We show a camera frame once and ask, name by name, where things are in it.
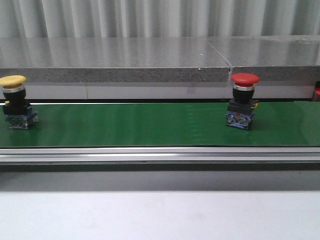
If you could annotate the white pleated curtain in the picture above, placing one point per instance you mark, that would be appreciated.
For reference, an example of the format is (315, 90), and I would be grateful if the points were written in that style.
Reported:
(158, 18)

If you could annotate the aluminium conveyor frame rail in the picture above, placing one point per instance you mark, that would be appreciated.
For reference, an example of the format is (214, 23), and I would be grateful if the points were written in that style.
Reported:
(236, 158)

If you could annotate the grey speckled stone slab right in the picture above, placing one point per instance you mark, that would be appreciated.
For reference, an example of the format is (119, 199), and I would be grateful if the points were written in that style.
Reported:
(294, 58)

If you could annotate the green conveyor belt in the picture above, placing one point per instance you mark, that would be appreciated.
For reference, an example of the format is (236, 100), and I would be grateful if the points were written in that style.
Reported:
(165, 124)

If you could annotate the grey speckled stone slab left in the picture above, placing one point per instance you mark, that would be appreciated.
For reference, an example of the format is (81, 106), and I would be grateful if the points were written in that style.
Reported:
(112, 60)

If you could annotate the grey speckled stone slab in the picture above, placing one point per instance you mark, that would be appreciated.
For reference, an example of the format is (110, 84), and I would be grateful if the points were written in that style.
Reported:
(294, 58)
(112, 60)

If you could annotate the white cabinet panel under slab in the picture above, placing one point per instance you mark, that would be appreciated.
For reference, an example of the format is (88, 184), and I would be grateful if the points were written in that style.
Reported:
(193, 90)

